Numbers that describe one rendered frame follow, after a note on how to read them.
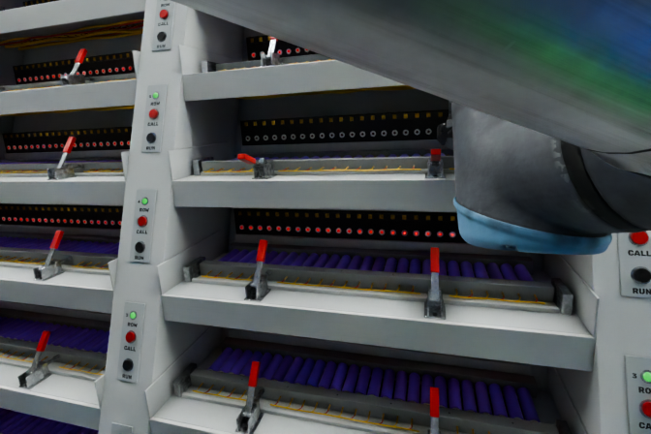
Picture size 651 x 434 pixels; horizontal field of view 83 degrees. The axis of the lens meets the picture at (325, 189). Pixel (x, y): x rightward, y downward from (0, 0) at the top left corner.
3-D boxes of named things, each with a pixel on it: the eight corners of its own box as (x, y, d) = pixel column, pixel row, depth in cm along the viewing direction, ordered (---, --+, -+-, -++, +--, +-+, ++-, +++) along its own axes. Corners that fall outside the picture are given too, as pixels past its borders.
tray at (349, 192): (584, 214, 46) (591, 138, 44) (174, 206, 63) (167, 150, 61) (540, 184, 65) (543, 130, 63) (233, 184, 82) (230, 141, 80)
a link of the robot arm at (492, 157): (568, 257, 18) (545, 17, 19) (429, 252, 28) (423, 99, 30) (696, 255, 20) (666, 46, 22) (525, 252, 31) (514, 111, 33)
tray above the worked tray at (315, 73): (577, 72, 49) (586, -44, 46) (184, 101, 65) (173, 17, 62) (536, 83, 68) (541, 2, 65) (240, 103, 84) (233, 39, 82)
